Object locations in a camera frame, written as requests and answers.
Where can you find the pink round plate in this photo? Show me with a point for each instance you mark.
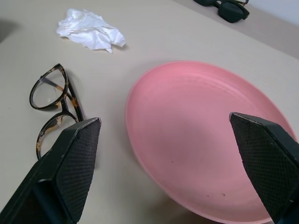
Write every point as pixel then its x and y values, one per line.
pixel 196 130

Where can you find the crumpled white tissue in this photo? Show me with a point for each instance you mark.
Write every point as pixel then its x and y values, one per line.
pixel 93 32

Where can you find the black sunglasses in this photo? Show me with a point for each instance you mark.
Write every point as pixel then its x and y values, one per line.
pixel 230 10

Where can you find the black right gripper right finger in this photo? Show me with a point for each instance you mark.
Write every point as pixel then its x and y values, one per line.
pixel 268 158

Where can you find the tortoiseshell eyeglasses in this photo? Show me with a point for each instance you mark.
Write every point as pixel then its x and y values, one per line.
pixel 58 102

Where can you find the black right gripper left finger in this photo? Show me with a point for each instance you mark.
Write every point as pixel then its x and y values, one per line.
pixel 70 168

